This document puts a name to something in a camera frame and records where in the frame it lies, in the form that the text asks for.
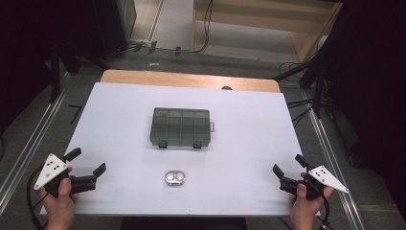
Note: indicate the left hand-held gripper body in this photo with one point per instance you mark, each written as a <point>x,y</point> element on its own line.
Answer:
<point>51,169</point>

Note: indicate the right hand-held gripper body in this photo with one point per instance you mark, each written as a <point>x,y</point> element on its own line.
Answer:
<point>325,177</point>

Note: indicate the clear contact lens case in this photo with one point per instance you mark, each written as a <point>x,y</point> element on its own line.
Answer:
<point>175,179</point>

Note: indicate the translucent grey compartment storage box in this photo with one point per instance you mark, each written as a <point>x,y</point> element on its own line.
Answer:
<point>180,127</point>

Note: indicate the person's right hand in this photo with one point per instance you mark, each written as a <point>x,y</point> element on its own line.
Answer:
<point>303,212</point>

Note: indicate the person's left hand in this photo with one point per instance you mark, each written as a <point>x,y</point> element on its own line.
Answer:
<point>59,211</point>

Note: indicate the white board sheet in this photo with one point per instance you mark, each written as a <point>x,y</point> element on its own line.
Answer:
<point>239,143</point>

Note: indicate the black metal stand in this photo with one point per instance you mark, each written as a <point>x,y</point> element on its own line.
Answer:
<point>319,86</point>
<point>55,73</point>

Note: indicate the small dark round cap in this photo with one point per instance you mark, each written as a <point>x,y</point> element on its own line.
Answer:
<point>226,87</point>

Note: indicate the person's dark clothing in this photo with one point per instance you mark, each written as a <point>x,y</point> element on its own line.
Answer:
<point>182,224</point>

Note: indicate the dark curtain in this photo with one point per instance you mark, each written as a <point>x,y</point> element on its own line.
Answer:
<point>22,48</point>
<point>376,80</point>

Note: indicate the light wooden shelf unit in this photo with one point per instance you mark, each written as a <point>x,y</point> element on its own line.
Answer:
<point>300,35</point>

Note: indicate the dark cabinet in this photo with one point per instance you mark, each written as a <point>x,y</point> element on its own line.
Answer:
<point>111,25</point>

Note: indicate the metal floor rail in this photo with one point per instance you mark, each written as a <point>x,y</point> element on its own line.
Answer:
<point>335,166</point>
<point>28,150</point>

